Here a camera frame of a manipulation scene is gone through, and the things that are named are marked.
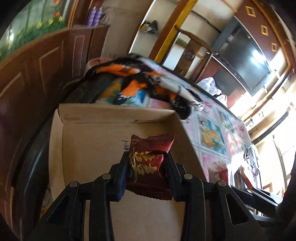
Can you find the black flat screen television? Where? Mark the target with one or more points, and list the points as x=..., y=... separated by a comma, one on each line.
x=240, y=54

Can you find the black yellow item on shelf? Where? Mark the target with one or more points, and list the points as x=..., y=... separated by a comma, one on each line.
x=150, y=27

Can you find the flower mural panel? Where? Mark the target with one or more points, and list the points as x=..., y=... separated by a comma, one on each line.
x=35, y=20

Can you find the right purple bottle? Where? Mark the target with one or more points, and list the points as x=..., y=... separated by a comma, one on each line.
x=97, y=17

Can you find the purple bottle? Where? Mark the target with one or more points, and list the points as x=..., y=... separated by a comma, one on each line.
x=97, y=17
x=91, y=16

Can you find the left purple bottle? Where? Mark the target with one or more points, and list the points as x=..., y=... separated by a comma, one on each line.
x=91, y=16

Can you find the colourful fruit print tablecloth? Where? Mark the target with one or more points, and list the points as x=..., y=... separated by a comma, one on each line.
x=219, y=139

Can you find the orange black white cloth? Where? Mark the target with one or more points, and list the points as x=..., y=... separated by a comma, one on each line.
x=135, y=77

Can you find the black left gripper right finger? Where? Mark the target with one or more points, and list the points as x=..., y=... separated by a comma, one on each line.
x=212, y=211

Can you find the dark wooden cabinet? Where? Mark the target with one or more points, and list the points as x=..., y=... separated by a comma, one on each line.
x=32, y=81

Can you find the brown cardboard box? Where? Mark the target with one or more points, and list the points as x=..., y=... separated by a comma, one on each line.
x=87, y=139

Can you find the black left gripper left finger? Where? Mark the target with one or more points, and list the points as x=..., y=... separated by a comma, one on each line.
x=65, y=218

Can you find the white plastic bag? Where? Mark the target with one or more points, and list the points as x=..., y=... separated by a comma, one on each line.
x=209, y=85

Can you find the dark red snack packet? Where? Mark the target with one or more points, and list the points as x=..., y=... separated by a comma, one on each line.
x=144, y=174

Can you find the wooden chair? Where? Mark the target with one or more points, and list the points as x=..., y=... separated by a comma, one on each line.
x=184, y=60

